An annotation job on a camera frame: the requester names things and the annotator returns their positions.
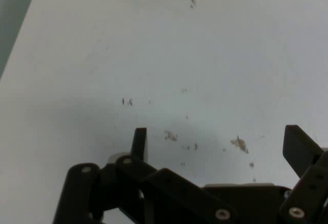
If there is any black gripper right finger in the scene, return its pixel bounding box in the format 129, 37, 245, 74
278, 125, 328, 224

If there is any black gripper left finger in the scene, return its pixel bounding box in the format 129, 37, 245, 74
52, 127, 239, 224

